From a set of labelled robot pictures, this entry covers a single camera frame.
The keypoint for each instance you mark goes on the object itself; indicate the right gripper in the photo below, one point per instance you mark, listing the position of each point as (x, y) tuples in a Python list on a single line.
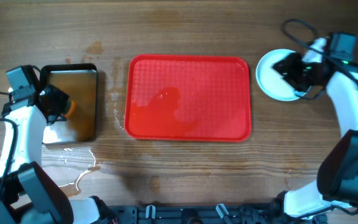
[(291, 63)]

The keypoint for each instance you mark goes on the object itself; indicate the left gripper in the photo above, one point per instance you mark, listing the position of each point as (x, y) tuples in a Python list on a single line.
[(64, 98)]

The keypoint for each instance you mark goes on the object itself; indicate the orange green sponge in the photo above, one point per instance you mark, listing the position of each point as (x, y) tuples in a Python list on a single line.
[(69, 108)]

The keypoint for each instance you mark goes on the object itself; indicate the white plate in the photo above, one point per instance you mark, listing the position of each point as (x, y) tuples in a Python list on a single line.
[(271, 82)]

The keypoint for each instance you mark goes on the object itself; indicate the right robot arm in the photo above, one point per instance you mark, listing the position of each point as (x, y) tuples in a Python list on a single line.
[(336, 185)]

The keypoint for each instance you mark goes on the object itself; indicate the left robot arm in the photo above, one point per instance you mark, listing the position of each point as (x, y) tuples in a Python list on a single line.
[(27, 193)]

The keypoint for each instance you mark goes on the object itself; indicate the red plastic tray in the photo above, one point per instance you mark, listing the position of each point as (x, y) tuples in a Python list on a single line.
[(188, 98)]

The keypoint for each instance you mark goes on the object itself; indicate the black metal water pan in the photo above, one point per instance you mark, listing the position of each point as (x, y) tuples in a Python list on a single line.
[(80, 82)]

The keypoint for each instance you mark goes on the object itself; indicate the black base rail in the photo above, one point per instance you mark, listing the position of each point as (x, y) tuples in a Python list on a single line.
[(259, 213)]

